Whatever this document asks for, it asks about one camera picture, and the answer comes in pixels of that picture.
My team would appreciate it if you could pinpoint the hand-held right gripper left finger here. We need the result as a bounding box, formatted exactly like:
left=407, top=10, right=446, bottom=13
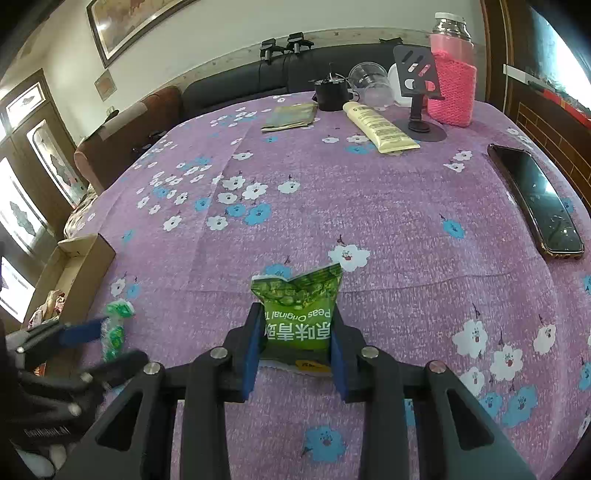
left=55, top=302, right=266, bottom=480

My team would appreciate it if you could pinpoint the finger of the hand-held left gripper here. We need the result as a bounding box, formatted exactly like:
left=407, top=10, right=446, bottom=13
left=4, top=318, right=106, bottom=365
left=18, top=350, right=149, bottom=416

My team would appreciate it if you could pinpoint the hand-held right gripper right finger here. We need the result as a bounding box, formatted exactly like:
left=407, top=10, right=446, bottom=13
left=330, top=307, right=539, bottom=480

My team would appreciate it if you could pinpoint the clear green-edged snack packet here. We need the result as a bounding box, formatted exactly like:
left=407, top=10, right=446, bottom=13
left=100, top=299, right=136, bottom=363

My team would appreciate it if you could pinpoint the cardboard box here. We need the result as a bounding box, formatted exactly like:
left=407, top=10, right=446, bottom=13
left=21, top=233, right=116, bottom=330

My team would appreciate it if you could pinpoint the green pea snack packet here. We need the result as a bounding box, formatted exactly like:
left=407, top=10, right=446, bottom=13
left=250, top=264, right=345, bottom=376

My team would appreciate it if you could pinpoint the wooden glass door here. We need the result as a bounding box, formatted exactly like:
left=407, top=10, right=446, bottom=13
left=0, top=69, right=77, bottom=324

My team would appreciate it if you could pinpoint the brown armchair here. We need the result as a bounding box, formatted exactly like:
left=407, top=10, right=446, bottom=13
left=74, top=85, right=183, bottom=195

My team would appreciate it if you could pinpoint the cream squeeze tube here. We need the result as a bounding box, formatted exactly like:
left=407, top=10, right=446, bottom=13
left=342, top=102, right=422, bottom=155

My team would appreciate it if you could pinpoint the flat olive green pouch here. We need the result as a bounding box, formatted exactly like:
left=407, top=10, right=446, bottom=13
left=261, top=102, right=320, bottom=134

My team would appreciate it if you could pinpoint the black smartphone in brown case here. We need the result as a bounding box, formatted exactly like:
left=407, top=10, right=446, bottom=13
left=487, top=143, right=585, bottom=259

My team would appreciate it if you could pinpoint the small black container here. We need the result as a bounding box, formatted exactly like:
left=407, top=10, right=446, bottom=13
left=314, top=65, right=354, bottom=112

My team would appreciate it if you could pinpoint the black leather sofa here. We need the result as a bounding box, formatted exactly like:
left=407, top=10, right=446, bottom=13
left=181, top=42, right=437, bottom=123

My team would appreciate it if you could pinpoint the white bowl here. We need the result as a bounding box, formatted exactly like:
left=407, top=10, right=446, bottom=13
left=387, top=62, right=411, bottom=107

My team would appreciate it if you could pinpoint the clear plastic cup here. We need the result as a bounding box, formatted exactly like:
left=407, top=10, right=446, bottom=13
left=348, top=61, right=393, bottom=108

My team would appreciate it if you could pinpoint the black phone stand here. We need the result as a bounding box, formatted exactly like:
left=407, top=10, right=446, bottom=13
left=392, top=44, right=448, bottom=144

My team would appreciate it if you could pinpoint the pink flask with knitted sleeve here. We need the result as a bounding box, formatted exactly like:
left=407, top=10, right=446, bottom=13
left=426, top=11, right=478, bottom=127

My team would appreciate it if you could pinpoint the black clip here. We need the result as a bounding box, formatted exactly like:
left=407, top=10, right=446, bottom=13
left=260, top=39, right=287, bottom=63

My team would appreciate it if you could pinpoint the white flat box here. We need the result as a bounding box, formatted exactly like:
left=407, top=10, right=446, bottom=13
left=503, top=64, right=539, bottom=86

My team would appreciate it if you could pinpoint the framed wall picture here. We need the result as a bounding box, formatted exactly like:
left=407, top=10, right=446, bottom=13
left=87, top=0, right=199, bottom=69

